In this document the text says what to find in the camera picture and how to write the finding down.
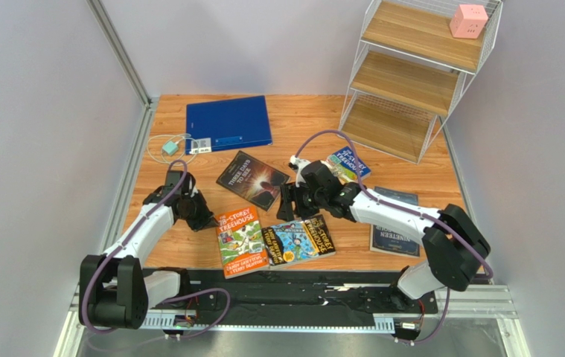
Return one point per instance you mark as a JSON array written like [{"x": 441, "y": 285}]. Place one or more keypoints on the teal charger with white cable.
[{"x": 170, "y": 146}]

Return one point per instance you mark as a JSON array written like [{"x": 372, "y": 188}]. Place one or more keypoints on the blue file folder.
[{"x": 227, "y": 124}]

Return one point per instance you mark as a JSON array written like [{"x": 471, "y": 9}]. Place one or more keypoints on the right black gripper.
[{"x": 291, "y": 201}]

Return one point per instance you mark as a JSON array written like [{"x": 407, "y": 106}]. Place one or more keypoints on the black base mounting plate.
[{"x": 296, "y": 298}]

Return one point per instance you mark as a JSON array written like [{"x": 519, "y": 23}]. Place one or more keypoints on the Nineteen Eighty-Four book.
[{"x": 385, "y": 241}]

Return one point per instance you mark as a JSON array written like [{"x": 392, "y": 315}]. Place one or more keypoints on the Three Days To See book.
[{"x": 253, "y": 180}]

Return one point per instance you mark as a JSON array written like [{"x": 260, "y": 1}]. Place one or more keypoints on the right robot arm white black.
[{"x": 455, "y": 248}]

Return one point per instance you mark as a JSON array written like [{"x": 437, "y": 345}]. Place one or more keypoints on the pink cube power socket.
[{"x": 468, "y": 21}]

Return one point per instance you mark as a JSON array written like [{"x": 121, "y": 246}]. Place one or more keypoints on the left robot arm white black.
[{"x": 115, "y": 293}]

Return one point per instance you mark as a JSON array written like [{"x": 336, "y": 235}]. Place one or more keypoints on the orange 78-Storey Treehouse book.
[{"x": 241, "y": 243}]

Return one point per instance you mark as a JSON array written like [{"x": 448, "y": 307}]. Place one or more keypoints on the white wire wooden shelf rack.
[{"x": 410, "y": 73}]

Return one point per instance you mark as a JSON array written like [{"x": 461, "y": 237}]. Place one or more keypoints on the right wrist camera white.
[{"x": 297, "y": 165}]

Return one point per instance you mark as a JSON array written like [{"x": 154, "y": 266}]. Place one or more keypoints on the black 169-Storey Treehouse book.
[{"x": 298, "y": 241}]

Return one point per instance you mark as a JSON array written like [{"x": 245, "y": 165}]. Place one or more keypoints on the blue 91-Storey Treehouse book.
[{"x": 346, "y": 167}]

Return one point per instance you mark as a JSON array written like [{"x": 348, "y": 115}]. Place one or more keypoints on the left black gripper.
[{"x": 206, "y": 219}]

